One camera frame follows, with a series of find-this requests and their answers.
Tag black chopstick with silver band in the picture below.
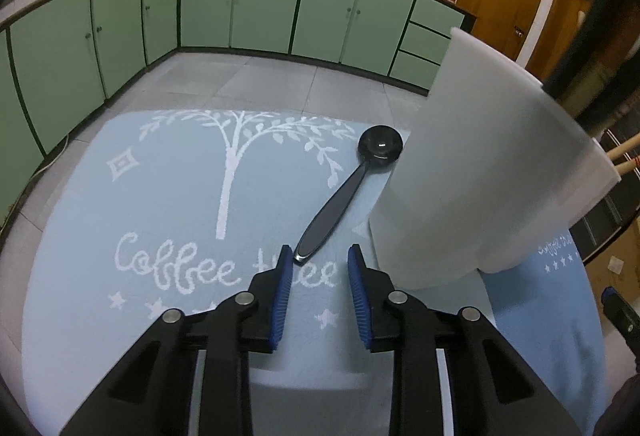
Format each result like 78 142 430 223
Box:
542 0 618 92
574 16 640 137

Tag plain wooden chopstick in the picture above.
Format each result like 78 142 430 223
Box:
607 133 640 162

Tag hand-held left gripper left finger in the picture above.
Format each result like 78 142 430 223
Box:
60 243 294 436

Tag black plastic spoon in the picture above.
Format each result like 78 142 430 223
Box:
292 125 405 265

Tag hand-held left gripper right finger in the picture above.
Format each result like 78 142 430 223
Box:
346 243 583 436

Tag black shelf unit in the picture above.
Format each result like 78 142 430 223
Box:
570 131 640 267

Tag white floor cable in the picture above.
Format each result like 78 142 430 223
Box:
0 133 71 227

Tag person's dark clothing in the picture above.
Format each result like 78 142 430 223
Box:
592 366 640 436

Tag green kitchen base cabinets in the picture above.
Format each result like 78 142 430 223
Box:
0 0 476 227

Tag blue printed tablecloth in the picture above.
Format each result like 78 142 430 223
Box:
20 108 613 436

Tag brown cardboard box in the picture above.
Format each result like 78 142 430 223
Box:
585 226 640 297

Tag white plastic utensil holder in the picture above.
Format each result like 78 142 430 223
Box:
367 26 623 293

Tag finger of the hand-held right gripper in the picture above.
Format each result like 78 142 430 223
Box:
601 287 640 369

